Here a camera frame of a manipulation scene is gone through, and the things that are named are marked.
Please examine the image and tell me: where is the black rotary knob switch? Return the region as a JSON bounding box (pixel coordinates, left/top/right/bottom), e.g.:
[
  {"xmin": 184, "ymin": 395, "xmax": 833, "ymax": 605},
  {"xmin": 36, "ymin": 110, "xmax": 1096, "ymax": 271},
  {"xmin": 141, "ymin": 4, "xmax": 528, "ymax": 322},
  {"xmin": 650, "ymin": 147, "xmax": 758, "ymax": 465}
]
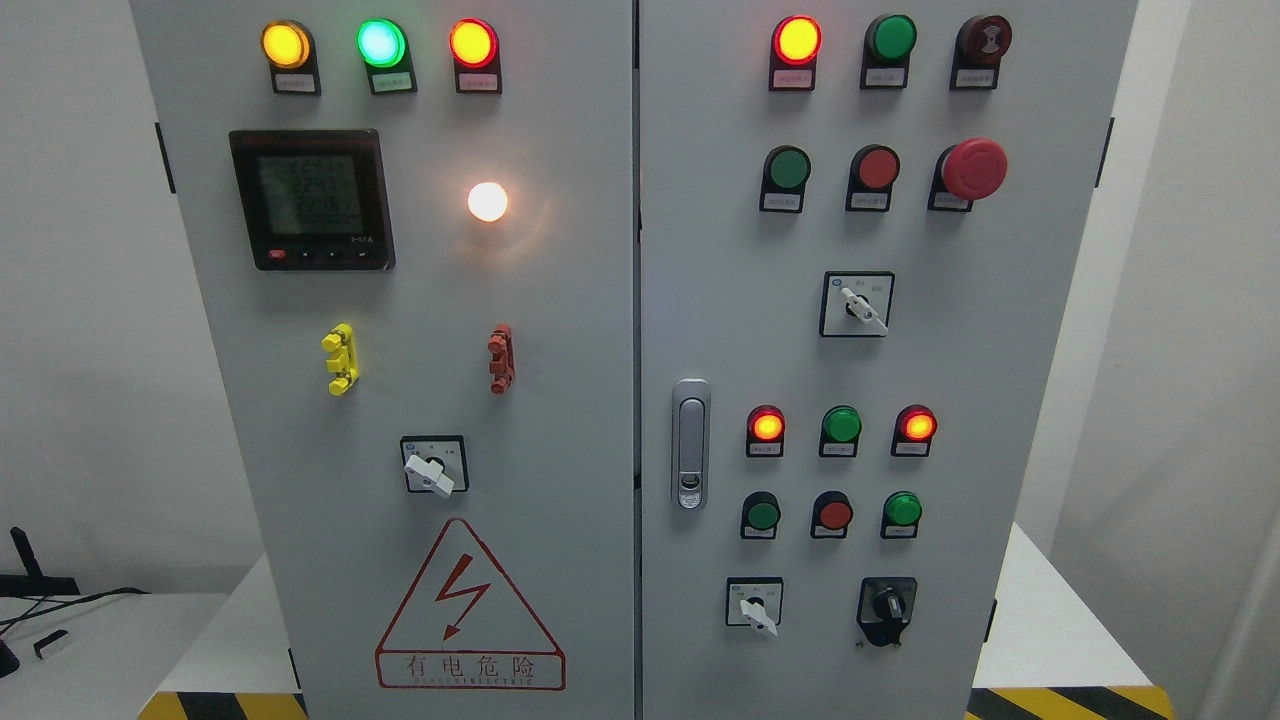
[{"xmin": 856, "ymin": 577, "xmax": 918, "ymax": 647}]

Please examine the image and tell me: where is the red terminal connector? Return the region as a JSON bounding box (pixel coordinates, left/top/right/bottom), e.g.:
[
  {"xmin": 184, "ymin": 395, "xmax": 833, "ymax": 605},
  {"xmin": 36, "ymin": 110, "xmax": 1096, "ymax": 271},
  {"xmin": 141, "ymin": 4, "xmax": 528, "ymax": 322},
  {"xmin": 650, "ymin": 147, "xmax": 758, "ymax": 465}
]
[{"xmin": 486, "ymin": 323, "xmax": 515, "ymax": 396}]

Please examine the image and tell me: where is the red lit lamp lower left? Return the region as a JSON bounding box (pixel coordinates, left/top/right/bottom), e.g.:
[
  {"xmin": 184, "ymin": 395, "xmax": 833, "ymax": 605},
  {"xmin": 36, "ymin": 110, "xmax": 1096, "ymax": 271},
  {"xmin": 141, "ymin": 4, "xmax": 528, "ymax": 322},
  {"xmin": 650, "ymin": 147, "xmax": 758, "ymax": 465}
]
[{"xmin": 745, "ymin": 404, "xmax": 786, "ymax": 457}]

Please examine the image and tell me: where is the red lit lamp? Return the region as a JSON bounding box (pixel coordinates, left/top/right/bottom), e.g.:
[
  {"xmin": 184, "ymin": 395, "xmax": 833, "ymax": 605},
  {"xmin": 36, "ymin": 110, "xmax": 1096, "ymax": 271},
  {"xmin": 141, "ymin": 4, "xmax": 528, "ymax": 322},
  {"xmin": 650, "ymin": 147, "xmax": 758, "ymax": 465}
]
[
  {"xmin": 745, "ymin": 404, "xmax": 786, "ymax": 457},
  {"xmin": 768, "ymin": 15, "xmax": 823, "ymax": 92}
]

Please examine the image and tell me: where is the green push button lower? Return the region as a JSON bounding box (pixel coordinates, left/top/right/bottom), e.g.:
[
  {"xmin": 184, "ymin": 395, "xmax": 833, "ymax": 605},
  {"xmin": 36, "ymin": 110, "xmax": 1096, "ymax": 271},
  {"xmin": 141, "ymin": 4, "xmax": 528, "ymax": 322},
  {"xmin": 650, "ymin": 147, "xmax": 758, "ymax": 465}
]
[{"xmin": 739, "ymin": 491, "xmax": 781, "ymax": 541}]

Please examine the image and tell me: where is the green push button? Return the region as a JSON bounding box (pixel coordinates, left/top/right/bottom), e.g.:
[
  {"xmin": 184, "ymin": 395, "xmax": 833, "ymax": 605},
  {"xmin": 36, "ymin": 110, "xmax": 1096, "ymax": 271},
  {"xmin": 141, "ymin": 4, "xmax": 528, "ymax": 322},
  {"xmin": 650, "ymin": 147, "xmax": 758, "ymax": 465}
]
[
  {"xmin": 758, "ymin": 145, "xmax": 812, "ymax": 214},
  {"xmin": 739, "ymin": 491, "xmax": 781, "ymax": 541}
]

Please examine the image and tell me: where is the green lamp lower middle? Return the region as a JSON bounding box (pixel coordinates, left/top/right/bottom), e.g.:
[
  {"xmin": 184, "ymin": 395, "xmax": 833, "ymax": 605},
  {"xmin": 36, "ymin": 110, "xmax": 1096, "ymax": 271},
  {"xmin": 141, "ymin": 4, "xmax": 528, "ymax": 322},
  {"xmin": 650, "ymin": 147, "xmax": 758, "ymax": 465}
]
[{"xmin": 819, "ymin": 405, "xmax": 863, "ymax": 457}]

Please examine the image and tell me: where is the white glowing lamp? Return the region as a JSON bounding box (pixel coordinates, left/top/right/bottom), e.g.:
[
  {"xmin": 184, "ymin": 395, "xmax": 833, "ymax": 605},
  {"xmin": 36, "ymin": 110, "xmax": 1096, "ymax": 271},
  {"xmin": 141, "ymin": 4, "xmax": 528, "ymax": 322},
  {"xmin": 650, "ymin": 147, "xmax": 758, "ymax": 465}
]
[{"xmin": 466, "ymin": 181, "xmax": 509, "ymax": 223}]

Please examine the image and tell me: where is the green push button upper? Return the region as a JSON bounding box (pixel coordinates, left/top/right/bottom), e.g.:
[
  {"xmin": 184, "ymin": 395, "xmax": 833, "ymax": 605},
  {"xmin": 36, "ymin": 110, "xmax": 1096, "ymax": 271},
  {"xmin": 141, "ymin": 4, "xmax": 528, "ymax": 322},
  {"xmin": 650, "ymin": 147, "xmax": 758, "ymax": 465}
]
[{"xmin": 758, "ymin": 145, "xmax": 812, "ymax": 214}]

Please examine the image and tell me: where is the red push button lower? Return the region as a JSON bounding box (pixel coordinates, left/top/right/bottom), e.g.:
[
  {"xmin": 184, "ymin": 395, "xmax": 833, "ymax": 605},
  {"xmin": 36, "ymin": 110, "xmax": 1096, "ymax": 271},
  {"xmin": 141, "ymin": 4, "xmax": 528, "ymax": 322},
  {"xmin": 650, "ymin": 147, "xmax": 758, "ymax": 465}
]
[{"xmin": 810, "ymin": 489, "xmax": 854, "ymax": 539}]

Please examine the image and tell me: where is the red push button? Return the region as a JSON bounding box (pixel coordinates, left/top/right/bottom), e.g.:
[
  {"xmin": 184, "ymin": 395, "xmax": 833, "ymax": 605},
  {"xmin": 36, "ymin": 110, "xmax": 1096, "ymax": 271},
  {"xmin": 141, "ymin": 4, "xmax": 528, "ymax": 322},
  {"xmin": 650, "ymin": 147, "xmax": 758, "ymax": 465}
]
[
  {"xmin": 845, "ymin": 143, "xmax": 901, "ymax": 213},
  {"xmin": 810, "ymin": 489, "xmax": 854, "ymax": 539}
]

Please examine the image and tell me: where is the grey right cabinet door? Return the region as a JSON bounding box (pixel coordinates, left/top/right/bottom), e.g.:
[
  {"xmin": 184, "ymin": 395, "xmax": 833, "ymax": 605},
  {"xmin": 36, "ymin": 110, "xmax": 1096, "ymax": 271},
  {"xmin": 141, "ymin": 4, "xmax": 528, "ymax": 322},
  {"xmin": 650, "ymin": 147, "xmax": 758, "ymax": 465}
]
[{"xmin": 637, "ymin": 1, "xmax": 1137, "ymax": 719}]

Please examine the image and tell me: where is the grey cabinet door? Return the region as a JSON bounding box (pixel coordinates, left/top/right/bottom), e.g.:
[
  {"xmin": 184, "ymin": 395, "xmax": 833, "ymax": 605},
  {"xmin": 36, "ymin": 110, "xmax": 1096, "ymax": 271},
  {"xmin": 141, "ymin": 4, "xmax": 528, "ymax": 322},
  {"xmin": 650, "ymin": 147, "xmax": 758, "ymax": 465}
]
[
  {"xmin": 131, "ymin": 1, "xmax": 634, "ymax": 719},
  {"xmin": 637, "ymin": 1, "xmax": 1137, "ymax": 719}
]

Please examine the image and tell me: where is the grey left cabinet door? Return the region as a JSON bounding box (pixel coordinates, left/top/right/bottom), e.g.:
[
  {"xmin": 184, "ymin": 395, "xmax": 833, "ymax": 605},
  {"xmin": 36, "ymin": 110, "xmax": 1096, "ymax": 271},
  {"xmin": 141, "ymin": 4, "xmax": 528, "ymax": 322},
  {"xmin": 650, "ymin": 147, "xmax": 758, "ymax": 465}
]
[{"xmin": 131, "ymin": 1, "xmax": 634, "ymax": 719}]

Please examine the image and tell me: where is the red lamp lower right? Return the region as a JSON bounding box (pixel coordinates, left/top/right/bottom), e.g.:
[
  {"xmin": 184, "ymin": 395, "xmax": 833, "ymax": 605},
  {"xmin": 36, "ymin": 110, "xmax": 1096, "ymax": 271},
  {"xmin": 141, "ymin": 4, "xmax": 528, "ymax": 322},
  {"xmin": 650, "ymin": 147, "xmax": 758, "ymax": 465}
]
[{"xmin": 891, "ymin": 404, "xmax": 938, "ymax": 457}]

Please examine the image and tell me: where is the yellow terminal connector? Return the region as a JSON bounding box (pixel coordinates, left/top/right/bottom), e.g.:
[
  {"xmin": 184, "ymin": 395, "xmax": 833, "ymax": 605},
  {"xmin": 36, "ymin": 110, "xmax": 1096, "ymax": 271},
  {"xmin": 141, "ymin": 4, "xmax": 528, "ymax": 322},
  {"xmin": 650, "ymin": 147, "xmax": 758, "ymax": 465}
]
[{"xmin": 321, "ymin": 323, "xmax": 360, "ymax": 397}]

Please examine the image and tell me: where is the green lamp bottom right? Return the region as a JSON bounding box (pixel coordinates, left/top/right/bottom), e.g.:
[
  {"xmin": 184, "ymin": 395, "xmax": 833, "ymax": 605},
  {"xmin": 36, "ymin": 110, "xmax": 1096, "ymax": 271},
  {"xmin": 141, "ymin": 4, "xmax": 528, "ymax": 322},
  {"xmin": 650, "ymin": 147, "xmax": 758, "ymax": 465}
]
[{"xmin": 879, "ymin": 489, "xmax": 923, "ymax": 541}]

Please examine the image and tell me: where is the red push button upper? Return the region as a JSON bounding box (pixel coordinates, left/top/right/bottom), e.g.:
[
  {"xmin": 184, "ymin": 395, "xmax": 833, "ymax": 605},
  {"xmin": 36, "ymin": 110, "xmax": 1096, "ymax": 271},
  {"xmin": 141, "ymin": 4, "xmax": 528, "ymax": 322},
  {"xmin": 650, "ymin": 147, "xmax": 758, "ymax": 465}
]
[{"xmin": 845, "ymin": 143, "xmax": 901, "ymax": 213}]

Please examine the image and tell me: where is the red electric warning sticker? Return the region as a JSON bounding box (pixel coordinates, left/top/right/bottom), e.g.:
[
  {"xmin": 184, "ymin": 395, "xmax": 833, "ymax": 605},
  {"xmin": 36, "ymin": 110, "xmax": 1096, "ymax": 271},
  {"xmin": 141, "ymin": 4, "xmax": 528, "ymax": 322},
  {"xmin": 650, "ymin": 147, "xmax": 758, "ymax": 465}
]
[{"xmin": 375, "ymin": 518, "xmax": 566, "ymax": 691}]

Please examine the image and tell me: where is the red lit lamp top right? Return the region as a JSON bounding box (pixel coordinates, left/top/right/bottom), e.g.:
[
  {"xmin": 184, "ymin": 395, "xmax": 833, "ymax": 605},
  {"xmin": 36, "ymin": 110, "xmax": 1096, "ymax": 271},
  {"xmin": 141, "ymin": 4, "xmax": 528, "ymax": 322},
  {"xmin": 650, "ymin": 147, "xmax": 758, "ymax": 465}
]
[{"xmin": 768, "ymin": 15, "xmax": 823, "ymax": 92}]

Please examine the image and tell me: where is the red lit lamp left door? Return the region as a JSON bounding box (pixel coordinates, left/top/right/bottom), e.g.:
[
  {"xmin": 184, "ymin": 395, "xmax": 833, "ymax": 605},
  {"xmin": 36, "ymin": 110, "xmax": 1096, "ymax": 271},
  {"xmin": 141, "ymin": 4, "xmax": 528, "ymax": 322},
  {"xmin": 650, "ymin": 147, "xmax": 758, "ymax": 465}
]
[{"xmin": 448, "ymin": 17, "xmax": 502, "ymax": 94}]

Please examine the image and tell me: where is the black digital power meter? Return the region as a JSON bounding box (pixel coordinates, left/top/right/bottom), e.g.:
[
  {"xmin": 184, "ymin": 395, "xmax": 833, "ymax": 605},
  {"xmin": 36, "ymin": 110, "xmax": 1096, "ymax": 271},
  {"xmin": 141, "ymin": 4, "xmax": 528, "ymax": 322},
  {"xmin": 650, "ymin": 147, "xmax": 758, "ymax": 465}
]
[{"xmin": 229, "ymin": 128, "xmax": 396, "ymax": 272}]

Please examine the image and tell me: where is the red emergency stop button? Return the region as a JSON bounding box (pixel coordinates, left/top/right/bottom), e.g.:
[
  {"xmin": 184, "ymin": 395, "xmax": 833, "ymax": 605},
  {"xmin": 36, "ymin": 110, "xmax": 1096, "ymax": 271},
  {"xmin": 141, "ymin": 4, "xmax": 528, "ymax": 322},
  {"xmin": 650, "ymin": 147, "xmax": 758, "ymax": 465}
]
[{"xmin": 927, "ymin": 137, "xmax": 1009, "ymax": 213}]

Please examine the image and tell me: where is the green lit indicator lamp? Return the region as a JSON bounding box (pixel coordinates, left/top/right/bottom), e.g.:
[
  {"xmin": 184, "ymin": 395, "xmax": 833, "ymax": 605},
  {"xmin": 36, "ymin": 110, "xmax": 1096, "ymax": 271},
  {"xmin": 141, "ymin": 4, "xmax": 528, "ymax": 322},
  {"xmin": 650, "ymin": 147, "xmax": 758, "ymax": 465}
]
[{"xmin": 355, "ymin": 17, "xmax": 417, "ymax": 95}]

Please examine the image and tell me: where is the green lamp top right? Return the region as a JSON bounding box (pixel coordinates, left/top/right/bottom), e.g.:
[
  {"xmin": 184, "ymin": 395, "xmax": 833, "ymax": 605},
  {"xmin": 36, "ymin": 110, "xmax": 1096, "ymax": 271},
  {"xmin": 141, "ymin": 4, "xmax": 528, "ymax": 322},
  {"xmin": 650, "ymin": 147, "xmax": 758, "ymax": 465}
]
[{"xmin": 860, "ymin": 13, "xmax": 918, "ymax": 90}]

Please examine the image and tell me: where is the dark red buzzer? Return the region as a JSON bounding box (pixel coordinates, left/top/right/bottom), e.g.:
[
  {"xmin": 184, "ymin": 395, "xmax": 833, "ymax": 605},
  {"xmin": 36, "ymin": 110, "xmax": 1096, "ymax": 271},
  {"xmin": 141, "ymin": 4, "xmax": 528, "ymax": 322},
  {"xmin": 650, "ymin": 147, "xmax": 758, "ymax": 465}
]
[{"xmin": 950, "ymin": 14, "xmax": 1012, "ymax": 91}]

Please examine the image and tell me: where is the yellow indicator lamp top left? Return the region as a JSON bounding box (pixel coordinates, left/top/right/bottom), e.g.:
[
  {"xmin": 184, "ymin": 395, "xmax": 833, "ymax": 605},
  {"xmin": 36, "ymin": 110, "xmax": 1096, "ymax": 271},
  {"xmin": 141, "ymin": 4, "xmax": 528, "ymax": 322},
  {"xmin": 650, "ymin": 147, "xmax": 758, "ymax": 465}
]
[{"xmin": 261, "ymin": 19, "xmax": 321, "ymax": 95}]

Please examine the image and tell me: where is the black device on desk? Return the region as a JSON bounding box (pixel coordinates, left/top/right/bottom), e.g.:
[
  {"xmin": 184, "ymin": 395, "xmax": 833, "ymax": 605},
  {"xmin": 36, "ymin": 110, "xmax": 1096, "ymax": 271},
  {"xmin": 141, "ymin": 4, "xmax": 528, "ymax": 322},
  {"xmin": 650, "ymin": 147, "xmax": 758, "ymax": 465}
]
[{"xmin": 0, "ymin": 527, "xmax": 81, "ymax": 598}]

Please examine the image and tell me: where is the small white black dongle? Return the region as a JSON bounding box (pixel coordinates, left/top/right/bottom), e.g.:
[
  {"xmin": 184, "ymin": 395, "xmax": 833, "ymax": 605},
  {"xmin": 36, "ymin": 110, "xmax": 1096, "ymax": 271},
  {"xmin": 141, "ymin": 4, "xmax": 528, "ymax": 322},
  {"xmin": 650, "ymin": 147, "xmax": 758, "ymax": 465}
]
[{"xmin": 32, "ymin": 629, "xmax": 70, "ymax": 661}]

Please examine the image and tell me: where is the silver door handle lock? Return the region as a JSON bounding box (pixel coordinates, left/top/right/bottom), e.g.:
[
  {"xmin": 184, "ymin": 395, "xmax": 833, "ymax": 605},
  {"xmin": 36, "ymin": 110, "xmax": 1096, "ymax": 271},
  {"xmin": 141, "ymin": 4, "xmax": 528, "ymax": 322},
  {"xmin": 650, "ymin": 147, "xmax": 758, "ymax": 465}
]
[{"xmin": 671, "ymin": 378, "xmax": 710, "ymax": 510}]

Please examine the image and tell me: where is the white selector switch upper right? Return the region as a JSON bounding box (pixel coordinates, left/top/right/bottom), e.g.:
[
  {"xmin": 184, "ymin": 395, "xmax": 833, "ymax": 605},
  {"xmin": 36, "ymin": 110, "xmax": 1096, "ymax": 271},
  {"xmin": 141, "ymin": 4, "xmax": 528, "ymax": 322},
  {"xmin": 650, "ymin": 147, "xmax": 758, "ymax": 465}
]
[{"xmin": 819, "ymin": 272, "xmax": 895, "ymax": 338}]

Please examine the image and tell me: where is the white selector switch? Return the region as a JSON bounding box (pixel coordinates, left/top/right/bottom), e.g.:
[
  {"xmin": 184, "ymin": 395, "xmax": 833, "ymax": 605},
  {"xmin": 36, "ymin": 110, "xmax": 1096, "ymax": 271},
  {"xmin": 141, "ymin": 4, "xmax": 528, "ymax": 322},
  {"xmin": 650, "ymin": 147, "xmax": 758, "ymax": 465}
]
[
  {"xmin": 819, "ymin": 272, "xmax": 895, "ymax": 338},
  {"xmin": 724, "ymin": 577, "xmax": 785, "ymax": 639}
]

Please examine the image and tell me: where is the white selector switch left door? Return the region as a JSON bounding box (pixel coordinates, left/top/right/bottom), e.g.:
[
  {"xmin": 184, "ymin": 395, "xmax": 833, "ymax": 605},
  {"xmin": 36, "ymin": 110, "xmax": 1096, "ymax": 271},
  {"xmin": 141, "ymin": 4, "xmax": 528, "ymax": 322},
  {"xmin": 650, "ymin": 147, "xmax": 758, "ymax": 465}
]
[{"xmin": 399, "ymin": 436, "xmax": 470, "ymax": 498}]

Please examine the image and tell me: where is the white selector switch lower right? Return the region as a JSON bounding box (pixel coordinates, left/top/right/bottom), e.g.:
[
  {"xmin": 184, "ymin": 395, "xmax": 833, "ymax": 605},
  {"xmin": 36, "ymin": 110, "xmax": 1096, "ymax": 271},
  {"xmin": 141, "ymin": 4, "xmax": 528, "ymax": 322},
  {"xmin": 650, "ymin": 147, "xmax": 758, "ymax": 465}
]
[{"xmin": 724, "ymin": 577, "xmax": 785, "ymax": 639}]

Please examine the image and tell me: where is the black cable on desk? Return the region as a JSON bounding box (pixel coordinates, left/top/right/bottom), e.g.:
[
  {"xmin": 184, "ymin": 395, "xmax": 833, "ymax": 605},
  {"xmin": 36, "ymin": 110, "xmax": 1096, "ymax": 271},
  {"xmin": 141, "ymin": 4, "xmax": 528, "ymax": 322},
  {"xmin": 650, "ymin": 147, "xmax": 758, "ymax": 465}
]
[{"xmin": 0, "ymin": 588, "xmax": 148, "ymax": 633}]

